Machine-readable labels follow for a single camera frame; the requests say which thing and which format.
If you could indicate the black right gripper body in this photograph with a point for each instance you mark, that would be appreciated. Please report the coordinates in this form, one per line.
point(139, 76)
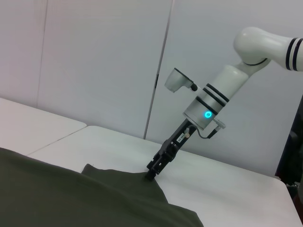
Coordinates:
point(176, 142)

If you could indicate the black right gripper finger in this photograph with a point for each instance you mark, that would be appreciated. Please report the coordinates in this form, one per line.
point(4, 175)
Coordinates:
point(164, 164)
point(151, 169)

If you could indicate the dark green FREE t-shirt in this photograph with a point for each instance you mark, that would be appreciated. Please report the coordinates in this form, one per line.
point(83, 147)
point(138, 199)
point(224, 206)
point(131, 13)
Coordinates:
point(71, 196)

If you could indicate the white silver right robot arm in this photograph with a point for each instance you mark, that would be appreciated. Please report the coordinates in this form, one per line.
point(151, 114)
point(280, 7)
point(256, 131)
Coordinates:
point(222, 89)

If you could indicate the black monitor edge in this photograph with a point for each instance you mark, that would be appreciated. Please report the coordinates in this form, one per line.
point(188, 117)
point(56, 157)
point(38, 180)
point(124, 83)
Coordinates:
point(296, 153)

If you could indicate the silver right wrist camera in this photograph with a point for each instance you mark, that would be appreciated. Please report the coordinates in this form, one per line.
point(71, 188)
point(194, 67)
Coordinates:
point(175, 79)

